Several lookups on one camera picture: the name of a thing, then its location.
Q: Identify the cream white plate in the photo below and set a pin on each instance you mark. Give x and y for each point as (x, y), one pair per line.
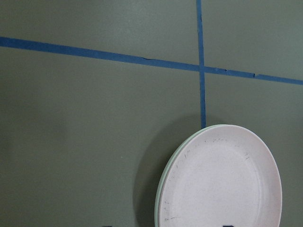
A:
(166, 170)

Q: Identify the pink plate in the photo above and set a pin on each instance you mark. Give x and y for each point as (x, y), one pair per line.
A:
(224, 176)

